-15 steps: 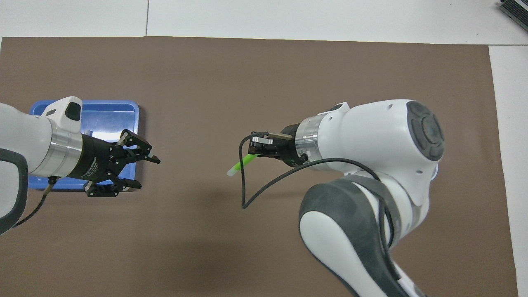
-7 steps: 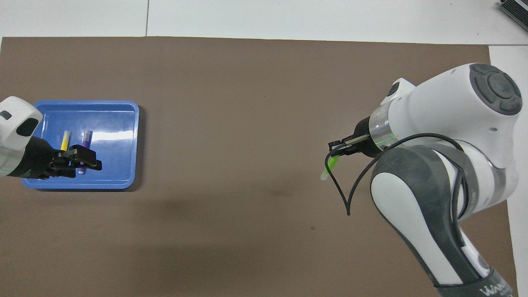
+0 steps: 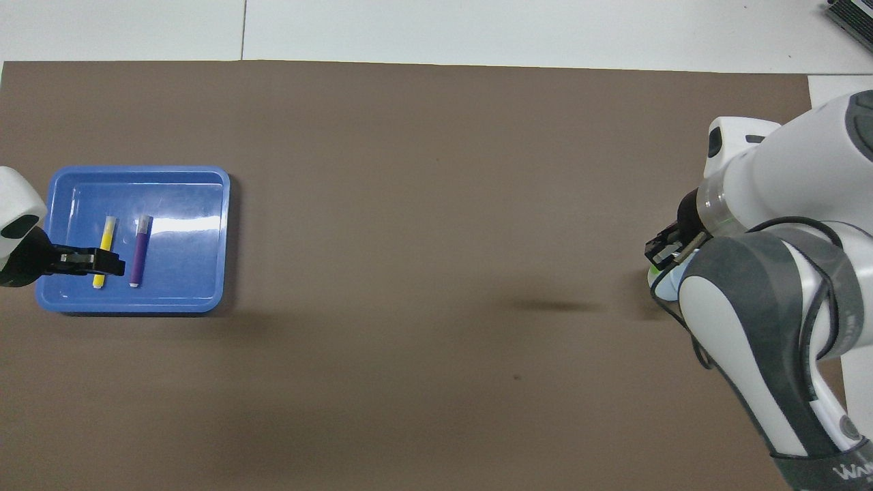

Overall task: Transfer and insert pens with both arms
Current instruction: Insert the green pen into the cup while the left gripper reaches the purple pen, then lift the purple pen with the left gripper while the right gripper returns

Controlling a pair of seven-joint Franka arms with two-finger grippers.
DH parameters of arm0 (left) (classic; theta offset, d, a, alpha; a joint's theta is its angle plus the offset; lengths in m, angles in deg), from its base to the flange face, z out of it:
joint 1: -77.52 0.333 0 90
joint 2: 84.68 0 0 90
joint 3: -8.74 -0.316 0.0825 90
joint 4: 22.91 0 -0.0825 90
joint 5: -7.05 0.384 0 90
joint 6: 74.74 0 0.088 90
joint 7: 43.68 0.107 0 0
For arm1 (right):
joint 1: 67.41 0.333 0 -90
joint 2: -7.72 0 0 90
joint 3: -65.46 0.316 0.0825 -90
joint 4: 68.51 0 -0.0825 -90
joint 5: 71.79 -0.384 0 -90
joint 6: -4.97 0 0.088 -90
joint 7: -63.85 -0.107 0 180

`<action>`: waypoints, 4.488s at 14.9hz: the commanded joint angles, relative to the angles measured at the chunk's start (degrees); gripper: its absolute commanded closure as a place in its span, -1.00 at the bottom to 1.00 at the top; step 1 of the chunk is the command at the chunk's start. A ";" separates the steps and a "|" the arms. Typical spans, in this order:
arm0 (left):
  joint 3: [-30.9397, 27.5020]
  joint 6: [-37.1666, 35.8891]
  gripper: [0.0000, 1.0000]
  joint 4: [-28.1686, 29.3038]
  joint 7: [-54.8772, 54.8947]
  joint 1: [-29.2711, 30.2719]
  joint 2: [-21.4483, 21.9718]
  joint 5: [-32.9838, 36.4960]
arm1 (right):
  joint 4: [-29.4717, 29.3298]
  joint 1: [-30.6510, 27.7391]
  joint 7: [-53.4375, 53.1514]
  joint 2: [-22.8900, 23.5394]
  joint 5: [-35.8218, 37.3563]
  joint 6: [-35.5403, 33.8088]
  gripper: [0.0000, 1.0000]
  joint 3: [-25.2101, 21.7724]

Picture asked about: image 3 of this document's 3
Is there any light blue mesh pen cup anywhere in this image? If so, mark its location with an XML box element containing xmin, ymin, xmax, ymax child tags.
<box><xmin>651</xmin><ymin>263</ymin><xmax>684</xmax><ymax>301</ymax></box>

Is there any grey ribbed device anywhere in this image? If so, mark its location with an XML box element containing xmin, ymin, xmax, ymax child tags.
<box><xmin>824</xmin><ymin>0</ymin><xmax>873</xmax><ymax>43</ymax></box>

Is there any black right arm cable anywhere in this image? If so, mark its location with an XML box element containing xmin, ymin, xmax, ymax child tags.
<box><xmin>651</xmin><ymin>217</ymin><xmax>850</xmax><ymax>403</ymax></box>

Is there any blue plastic tray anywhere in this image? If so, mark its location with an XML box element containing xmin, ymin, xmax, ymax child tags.
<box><xmin>34</xmin><ymin>166</ymin><xmax>231</xmax><ymax>314</ymax></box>

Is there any purple pen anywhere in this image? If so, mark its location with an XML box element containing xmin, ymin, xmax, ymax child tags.
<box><xmin>129</xmin><ymin>215</ymin><xmax>153</xmax><ymax>288</ymax></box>

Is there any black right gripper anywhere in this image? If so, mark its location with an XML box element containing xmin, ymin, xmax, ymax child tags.
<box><xmin>645</xmin><ymin>188</ymin><xmax>713</xmax><ymax>268</ymax></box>

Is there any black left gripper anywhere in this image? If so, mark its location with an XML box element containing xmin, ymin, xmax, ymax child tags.
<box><xmin>0</xmin><ymin>226</ymin><xmax>126</xmax><ymax>288</ymax></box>

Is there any yellow pen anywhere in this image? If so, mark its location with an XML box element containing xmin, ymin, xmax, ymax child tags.
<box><xmin>92</xmin><ymin>215</ymin><xmax>119</xmax><ymax>290</ymax></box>

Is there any brown table mat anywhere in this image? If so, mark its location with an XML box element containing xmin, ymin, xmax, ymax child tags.
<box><xmin>0</xmin><ymin>60</ymin><xmax>853</xmax><ymax>491</ymax></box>

